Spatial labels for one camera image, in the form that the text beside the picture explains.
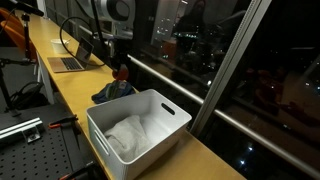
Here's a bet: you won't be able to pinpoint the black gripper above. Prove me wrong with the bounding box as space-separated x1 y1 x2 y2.
111 37 134 73

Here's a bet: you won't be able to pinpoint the orange carrot plush green leaves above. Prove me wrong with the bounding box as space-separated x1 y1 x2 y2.
111 63 131 81

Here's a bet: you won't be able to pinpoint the dark blue cloth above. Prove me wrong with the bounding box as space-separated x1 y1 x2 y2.
91 79 136 105

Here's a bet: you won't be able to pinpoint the white towel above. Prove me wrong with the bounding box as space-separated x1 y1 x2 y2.
103 114 175 163

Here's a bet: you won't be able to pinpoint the white plastic container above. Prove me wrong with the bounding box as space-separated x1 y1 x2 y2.
85 88 193 180

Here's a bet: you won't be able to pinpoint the silver laptop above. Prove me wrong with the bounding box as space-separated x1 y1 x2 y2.
47 36 95 74

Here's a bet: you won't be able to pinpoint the white bowl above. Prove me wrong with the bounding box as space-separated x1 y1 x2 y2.
50 38 71 55

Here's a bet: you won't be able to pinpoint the metal window railing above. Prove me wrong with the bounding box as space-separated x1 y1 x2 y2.
54 8 320 178

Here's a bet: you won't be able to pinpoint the orange chair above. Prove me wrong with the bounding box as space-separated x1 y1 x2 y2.
0 7 38 61

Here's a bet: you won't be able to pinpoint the black tripod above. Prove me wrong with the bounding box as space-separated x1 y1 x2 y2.
0 57 38 117

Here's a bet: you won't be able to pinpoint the black perforated breadboard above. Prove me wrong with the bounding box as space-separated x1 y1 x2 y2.
0 124 101 180

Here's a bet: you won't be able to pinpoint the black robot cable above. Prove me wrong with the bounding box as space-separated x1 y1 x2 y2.
59 0 118 72

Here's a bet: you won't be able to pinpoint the black clamp orange handle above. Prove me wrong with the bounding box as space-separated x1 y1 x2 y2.
48 115 82 151
58 160 98 180

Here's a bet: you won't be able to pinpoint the black camera on stand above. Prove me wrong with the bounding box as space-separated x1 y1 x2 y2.
9 0 45 61

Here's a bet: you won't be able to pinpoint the grey window frame post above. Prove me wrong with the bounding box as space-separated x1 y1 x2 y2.
189 0 273 138

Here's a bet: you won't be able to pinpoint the metal corner bracket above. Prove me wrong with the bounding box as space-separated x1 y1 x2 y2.
22 125 43 144

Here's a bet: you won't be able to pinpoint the aluminium extrusion rail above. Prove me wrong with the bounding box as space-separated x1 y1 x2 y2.
0 117 44 141

